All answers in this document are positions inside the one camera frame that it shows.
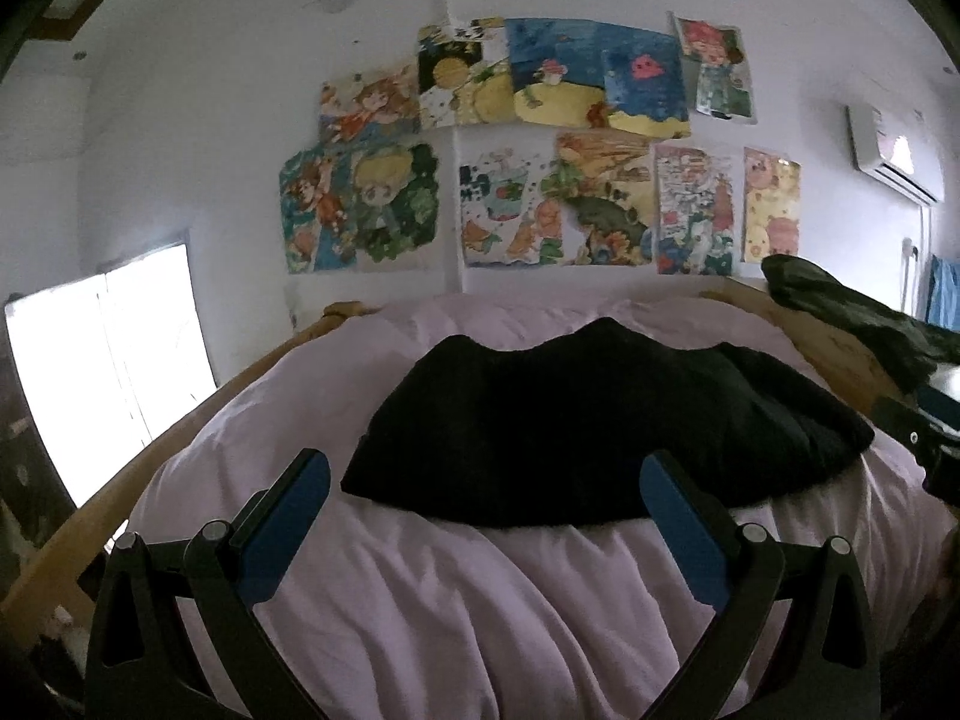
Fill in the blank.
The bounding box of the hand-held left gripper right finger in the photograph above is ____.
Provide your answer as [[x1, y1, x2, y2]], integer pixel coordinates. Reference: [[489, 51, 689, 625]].
[[640, 450, 882, 720]]

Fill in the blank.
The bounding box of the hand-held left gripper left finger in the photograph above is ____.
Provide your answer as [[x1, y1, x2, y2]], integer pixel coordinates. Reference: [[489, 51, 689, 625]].
[[85, 448, 332, 720]]

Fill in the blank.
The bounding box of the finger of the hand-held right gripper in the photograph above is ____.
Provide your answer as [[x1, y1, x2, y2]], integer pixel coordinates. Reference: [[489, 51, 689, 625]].
[[874, 364, 960, 458]]

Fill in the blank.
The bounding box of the black fleece garment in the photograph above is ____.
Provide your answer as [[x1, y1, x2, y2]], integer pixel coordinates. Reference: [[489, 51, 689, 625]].
[[341, 317, 877, 527]]

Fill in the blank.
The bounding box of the dark green jacket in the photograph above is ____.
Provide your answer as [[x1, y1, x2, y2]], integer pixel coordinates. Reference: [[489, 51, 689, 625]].
[[761, 253, 960, 395]]

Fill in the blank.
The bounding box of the blue hanging cloth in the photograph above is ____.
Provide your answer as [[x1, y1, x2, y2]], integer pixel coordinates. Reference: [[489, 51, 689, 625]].
[[926, 255, 960, 331]]

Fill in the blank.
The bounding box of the bed with pink sheet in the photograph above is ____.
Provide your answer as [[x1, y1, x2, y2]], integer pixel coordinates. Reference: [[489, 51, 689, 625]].
[[0, 275, 927, 646], [127, 292, 953, 720]]

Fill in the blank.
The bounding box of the bright window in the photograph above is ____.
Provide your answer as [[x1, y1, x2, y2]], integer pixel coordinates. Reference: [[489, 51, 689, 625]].
[[4, 241, 218, 509]]

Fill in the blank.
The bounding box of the dark patterned curtain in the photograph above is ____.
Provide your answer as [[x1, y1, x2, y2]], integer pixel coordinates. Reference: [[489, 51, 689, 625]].
[[0, 349, 95, 616]]

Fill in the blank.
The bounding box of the white air conditioner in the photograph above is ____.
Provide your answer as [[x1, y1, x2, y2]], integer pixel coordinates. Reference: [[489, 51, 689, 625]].
[[847, 103, 944, 203]]

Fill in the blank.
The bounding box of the white wall pipe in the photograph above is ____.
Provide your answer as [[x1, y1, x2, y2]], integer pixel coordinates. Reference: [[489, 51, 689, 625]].
[[898, 199, 935, 316]]

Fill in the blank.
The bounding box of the group of colourful wall posters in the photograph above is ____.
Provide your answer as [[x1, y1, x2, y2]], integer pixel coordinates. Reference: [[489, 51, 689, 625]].
[[279, 13, 803, 276]]

